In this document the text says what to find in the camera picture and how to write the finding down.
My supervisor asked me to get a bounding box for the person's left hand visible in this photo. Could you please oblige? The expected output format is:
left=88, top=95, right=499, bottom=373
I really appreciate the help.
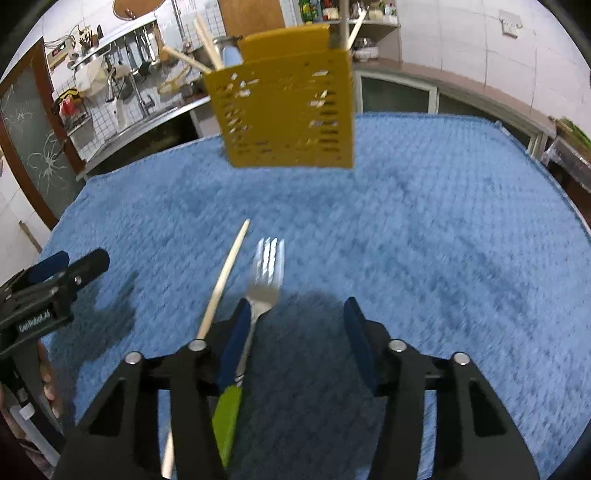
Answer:
left=1, top=341, right=64, bottom=449

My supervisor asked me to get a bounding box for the blue textured table cloth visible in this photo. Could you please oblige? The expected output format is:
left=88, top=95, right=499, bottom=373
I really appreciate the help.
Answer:
left=44, top=114, right=590, bottom=479

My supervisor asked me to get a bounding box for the hanging utensil rack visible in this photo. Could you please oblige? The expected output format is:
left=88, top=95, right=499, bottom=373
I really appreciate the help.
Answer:
left=69, top=13, right=159, bottom=102

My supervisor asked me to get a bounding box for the white wall socket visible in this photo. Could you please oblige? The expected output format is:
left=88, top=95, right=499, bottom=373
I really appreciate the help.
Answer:
left=498, top=9, right=523, bottom=39

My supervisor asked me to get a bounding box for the round woven tray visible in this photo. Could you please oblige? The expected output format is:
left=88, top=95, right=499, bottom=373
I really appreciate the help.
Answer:
left=112, top=0, right=164, bottom=21

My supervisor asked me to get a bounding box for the yellow perforated utensil holder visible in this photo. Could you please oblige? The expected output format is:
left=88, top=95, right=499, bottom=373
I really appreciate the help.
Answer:
left=204, top=23, right=355, bottom=169

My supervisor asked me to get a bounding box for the rectangular wooden cutting board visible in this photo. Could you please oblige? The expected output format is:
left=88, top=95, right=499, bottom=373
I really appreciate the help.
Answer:
left=218, top=0, right=286, bottom=36

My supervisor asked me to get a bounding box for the corner wall shelf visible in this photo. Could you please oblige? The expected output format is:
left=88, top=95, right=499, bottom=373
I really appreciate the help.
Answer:
left=288, top=1, right=402, bottom=61

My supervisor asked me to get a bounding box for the light blue plastic spoon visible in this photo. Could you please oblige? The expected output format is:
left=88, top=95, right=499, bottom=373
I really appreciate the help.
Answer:
left=221, top=45, right=243, bottom=68

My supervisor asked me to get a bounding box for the green-handled metal fork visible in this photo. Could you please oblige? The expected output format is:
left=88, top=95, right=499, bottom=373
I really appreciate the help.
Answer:
left=212, top=238, right=286, bottom=468

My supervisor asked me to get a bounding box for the wooden chopstick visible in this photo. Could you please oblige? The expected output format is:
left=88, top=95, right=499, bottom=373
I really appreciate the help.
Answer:
left=161, top=45, right=211, bottom=74
left=339, top=0, right=349, bottom=51
left=193, top=13, right=224, bottom=70
left=161, top=219, right=250, bottom=479

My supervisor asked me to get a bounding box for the brown glass door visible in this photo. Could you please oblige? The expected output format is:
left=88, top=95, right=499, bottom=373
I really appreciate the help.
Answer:
left=1, top=41, right=84, bottom=229

